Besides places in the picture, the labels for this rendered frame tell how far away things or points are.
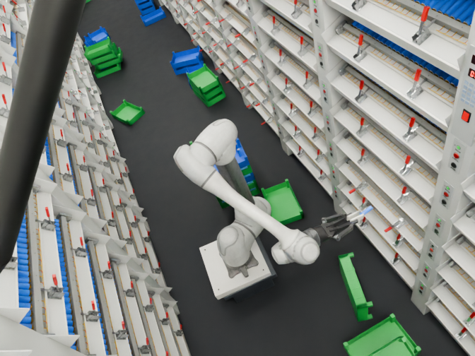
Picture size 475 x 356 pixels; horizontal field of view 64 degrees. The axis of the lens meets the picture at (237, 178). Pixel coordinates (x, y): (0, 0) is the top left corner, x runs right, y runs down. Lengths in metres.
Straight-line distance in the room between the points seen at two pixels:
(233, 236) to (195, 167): 0.53
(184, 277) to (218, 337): 0.47
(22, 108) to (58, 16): 0.06
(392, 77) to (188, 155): 0.82
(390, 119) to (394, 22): 0.38
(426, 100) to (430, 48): 0.19
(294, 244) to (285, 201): 1.19
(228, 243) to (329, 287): 0.69
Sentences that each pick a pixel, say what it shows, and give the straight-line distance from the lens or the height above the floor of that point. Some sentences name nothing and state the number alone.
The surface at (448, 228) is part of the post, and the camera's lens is 1.52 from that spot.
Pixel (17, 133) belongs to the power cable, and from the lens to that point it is 0.28.
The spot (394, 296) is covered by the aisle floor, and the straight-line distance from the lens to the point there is 2.31.
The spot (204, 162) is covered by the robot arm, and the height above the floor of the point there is 1.04.
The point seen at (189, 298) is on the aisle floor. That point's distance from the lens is 2.49.
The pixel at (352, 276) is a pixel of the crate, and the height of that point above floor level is 0.20.
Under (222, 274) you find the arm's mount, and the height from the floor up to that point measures 0.25.
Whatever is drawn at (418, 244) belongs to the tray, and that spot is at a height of 0.53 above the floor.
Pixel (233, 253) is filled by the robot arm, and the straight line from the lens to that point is 1.99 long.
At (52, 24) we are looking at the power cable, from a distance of 0.25.
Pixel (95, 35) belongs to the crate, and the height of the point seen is 0.09.
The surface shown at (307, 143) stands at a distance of 2.48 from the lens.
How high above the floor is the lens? 2.14
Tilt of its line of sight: 48 degrees down
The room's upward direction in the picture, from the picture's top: 23 degrees counter-clockwise
